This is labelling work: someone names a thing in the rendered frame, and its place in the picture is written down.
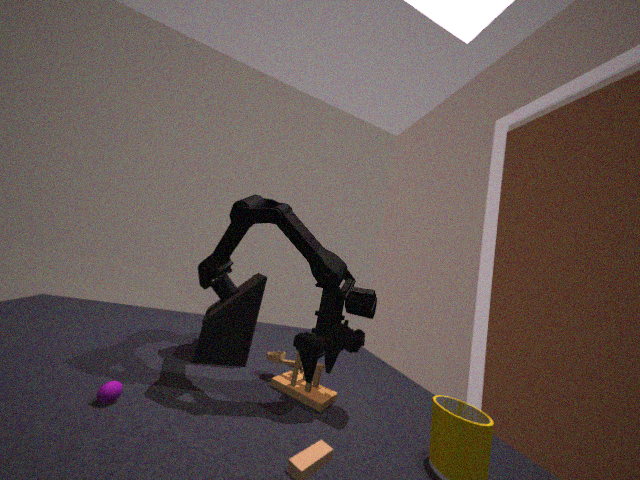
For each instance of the tan rectangular block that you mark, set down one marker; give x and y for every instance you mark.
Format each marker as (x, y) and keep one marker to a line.
(307, 462)

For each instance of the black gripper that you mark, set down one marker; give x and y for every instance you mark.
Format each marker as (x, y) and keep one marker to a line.
(311, 346)

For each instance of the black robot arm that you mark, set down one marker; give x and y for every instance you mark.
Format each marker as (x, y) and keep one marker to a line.
(327, 268)

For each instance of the yellow cup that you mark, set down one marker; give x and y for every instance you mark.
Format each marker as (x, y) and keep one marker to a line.
(460, 443)

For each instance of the purple ball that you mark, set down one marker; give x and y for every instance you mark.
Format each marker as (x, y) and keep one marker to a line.
(109, 392)

